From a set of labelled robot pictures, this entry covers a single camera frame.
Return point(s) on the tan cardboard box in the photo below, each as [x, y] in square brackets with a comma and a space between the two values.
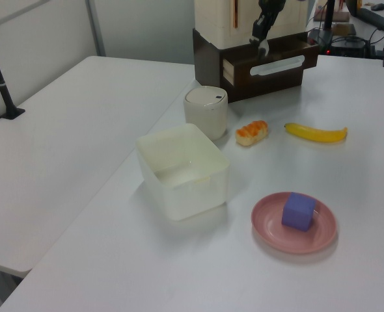
[345, 30]

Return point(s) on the orange glazed toy bread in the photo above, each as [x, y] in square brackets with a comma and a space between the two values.
[252, 132]

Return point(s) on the small white lidded trash can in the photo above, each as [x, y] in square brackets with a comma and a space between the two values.
[206, 112]

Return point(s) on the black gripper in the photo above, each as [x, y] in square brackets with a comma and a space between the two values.
[271, 6]

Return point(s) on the pink plate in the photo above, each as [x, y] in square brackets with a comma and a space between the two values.
[270, 224]

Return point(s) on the cream and brown mini cabinet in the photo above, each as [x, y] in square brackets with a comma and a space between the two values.
[218, 35]

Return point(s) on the yellow toy banana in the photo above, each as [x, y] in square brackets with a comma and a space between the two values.
[315, 132]

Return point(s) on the black device with red light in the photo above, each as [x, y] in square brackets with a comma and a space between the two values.
[349, 47]

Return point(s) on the black computer mouse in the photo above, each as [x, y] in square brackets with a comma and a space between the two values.
[378, 6]

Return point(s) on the white plastic storage box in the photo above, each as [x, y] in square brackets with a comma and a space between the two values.
[182, 172]

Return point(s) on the black monitor stand pole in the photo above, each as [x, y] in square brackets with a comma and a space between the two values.
[328, 14]

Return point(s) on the purple cube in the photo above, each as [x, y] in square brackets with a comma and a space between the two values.
[297, 211]

